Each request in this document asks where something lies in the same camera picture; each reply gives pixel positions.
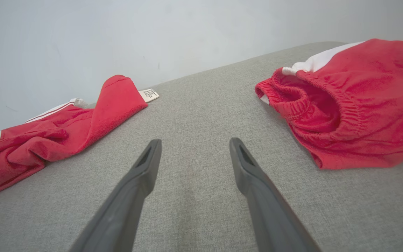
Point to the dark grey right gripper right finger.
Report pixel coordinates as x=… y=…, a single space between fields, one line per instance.
x=271 y=220

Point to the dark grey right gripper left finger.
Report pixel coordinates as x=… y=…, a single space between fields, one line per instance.
x=121 y=217

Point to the red white basketball jersey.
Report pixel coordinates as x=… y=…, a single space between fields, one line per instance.
x=47 y=140

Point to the red white basketball shorts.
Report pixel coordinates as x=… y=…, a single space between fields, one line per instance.
x=380 y=105

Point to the grey fabric sofa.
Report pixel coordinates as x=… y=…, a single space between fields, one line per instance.
x=194 y=115

